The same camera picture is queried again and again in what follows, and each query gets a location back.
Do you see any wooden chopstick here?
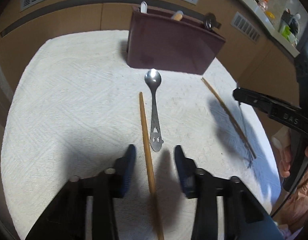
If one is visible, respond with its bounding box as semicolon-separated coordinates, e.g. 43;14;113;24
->
201;77;257;159
139;92;164;240

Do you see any white plastic spoon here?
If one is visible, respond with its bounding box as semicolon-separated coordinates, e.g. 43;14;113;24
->
140;1;147;14

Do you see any person's right hand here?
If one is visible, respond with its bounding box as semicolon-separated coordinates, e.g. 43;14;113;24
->
271;126;308;178

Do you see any wooden cabinet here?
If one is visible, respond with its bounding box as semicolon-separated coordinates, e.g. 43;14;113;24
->
0;0;302;86

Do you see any white textured cloth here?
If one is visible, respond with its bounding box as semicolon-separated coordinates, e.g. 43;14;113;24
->
1;30;281;239

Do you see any small steel smiley spoon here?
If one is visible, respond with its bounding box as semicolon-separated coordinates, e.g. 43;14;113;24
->
144;68;164;152

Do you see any small grey vent grille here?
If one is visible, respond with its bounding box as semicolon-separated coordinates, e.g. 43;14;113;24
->
231;12;260;43

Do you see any maroon utensil holder box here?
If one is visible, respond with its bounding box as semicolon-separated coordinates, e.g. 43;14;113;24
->
126;7;226;75

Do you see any dark spoon in holder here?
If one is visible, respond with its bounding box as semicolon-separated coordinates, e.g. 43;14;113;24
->
203;12;222;30

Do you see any wooden handled utensil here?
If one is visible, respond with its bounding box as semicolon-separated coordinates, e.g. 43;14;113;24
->
171;10;184;21

